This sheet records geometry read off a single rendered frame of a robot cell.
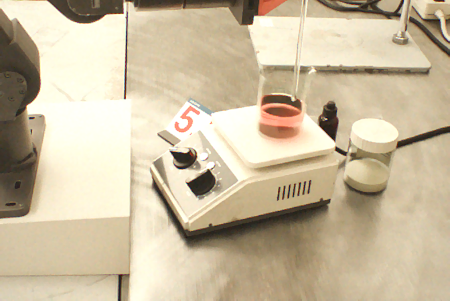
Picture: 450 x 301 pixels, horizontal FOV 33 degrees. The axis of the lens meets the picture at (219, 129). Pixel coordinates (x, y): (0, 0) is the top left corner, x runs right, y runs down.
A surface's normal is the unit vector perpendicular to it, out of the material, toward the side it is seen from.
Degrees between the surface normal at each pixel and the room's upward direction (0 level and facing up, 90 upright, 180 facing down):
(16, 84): 88
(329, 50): 0
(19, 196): 4
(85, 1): 88
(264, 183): 90
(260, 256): 0
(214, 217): 90
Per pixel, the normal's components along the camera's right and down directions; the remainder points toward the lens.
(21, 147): 0.82, 0.29
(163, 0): 0.23, 0.71
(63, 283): 0.07, -0.85
